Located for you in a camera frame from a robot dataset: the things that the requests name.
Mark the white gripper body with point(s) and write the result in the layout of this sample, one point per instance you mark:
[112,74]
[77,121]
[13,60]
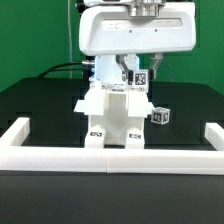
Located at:
[110,30]

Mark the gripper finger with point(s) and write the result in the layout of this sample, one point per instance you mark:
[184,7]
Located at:
[127,74]
[156,60]

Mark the white chair seat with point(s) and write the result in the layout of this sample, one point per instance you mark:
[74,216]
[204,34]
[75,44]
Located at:
[115,126]

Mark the white chair back frame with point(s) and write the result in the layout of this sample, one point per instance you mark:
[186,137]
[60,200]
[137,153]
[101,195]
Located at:
[99,100]

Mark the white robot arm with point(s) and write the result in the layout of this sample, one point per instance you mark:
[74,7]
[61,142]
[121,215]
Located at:
[107,70]

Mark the white tagged nut cube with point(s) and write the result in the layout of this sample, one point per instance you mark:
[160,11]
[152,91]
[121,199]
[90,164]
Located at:
[160,115]

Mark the white base tag plate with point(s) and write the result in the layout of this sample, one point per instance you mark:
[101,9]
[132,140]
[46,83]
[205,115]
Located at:
[80,106]

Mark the white U-shaped obstacle fence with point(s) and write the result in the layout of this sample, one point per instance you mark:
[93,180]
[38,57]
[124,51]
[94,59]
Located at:
[15,156]

